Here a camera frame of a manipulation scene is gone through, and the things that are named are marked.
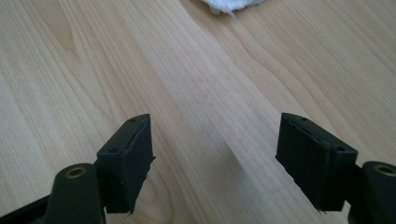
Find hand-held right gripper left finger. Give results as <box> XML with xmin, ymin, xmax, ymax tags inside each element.
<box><xmin>95</xmin><ymin>113</ymin><xmax>156</xmax><ymax>216</ymax></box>

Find white cloth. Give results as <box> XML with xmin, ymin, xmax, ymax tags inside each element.
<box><xmin>200</xmin><ymin>0</ymin><xmax>266</xmax><ymax>16</ymax></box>

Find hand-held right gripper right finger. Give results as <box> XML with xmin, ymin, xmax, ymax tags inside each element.
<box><xmin>275</xmin><ymin>112</ymin><xmax>360</xmax><ymax>214</ymax></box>

